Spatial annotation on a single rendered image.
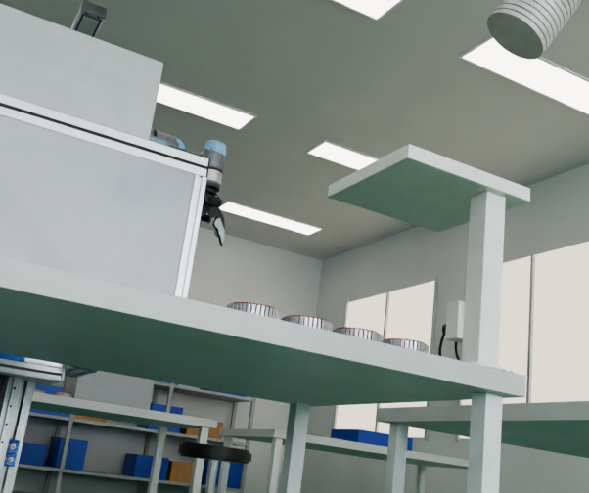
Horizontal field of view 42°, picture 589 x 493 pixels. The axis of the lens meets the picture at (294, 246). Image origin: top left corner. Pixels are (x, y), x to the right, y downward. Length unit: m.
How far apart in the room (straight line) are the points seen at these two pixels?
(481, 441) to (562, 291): 5.03
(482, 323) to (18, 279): 1.01
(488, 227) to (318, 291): 8.37
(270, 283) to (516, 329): 3.83
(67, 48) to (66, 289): 0.60
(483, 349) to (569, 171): 5.38
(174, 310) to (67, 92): 0.56
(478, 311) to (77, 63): 1.04
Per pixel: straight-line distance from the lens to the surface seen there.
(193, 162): 1.71
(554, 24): 2.01
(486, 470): 1.80
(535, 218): 7.22
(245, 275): 9.70
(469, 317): 1.82
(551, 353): 6.73
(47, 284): 1.34
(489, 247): 1.85
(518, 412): 2.36
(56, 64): 1.72
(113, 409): 4.67
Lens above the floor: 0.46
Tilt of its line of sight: 17 degrees up
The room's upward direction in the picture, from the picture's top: 7 degrees clockwise
